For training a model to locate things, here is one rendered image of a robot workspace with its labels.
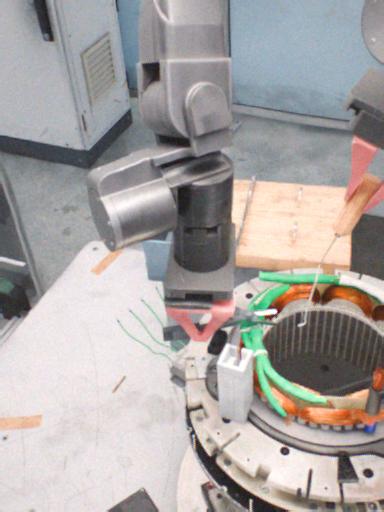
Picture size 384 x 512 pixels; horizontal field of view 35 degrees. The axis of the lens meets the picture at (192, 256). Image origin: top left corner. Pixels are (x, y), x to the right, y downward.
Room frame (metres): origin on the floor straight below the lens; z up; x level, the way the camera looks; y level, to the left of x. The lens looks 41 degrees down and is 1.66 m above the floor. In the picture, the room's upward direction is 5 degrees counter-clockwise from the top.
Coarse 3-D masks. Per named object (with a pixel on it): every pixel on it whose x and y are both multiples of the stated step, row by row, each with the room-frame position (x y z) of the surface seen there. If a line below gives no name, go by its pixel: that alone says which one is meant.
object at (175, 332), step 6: (198, 324) 0.44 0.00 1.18; (162, 330) 0.43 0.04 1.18; (168, 330) 0.43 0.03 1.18; (174, 330) 0.43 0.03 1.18; (180, 330) 0.43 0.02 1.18; (198, 330) 0.43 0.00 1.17; (168, 336) 0.43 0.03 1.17; (174, 336) 0.43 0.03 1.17; (180, 336) 0.43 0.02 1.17; (186, 336) 0.43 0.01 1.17
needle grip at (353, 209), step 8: (368, 176) 0.43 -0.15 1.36; (360, 184) 0.43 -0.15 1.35; (368, 184) 0.42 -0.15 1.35; (376, 184) 0.42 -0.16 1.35; (360, 192) 0.42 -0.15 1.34; (368, 192) 0.42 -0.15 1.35; (352, 200) 0.43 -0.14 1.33; (360, 200) 0.42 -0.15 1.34; (368, 200) 0.42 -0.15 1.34; (344, 208) 0.43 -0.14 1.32; (352, 208) 0.42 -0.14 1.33; (360, 208) 0.42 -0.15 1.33; (344, 216) 0.42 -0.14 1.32; (352, 216) 0.42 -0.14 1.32; (336, 224) 0.43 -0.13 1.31; (344, 224) 0.42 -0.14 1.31; (352, 224) 0.42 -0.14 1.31; (336, 232) 0.42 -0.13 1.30; (344, 232) 0.42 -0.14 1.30
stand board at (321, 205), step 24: (240, 192) 0.82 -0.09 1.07; (264, 192) 0.82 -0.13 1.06; (288, 192) 0.81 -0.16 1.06; (312, 192) 0.81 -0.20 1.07; (336, 192) 0.80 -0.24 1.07; (240, 216) 0.76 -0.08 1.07; (264, 216) 0.76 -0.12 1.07; (288, 216) 0.75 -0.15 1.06; (312, 216) 0.75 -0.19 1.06; (336, 216) 0.74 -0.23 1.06; (264, 240) 0.70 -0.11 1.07; (288, 240) 0.69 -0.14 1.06; (312, 240) 0.69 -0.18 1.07; (336, 240) 0.68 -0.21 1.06; (240, 264) 0.67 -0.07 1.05; (264, 264) 0.66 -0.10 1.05; (288, 264) 0.65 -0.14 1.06; (312, 264) 0.64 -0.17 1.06; (336, 264) 0.63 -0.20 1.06
